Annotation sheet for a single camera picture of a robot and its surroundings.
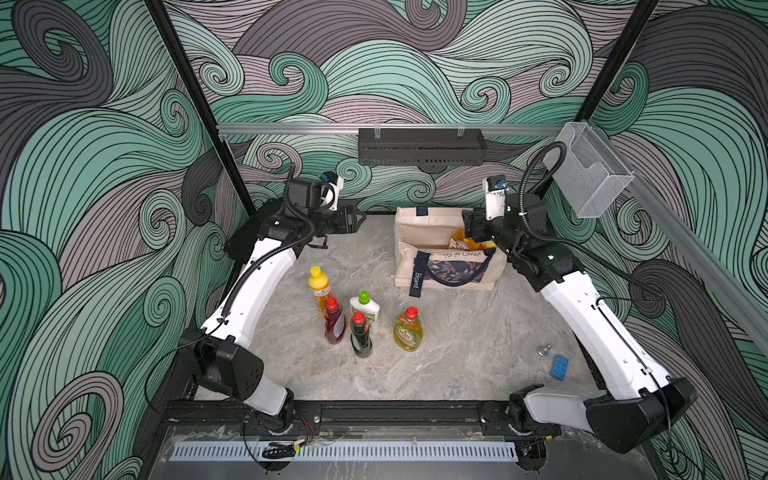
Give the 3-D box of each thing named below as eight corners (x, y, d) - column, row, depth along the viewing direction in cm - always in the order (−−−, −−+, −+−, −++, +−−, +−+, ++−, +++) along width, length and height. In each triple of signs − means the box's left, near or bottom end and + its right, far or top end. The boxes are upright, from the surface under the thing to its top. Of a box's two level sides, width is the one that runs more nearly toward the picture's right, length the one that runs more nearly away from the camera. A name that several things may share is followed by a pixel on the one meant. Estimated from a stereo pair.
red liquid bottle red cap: (330, 346, 88) (321, 319, 74) (332, 326, 92) (324, 297, 78) (345, 346, 88) (339, 319, 74) (346, 326, 92) (341, 297, 78)
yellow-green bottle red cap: (402, 358, 85) (407, 331, 71) (393, 341, 89) (396, 312, 74) (417, 350, 87) (425, 322, 72) (408, 334, 90) (414, 304, 75)
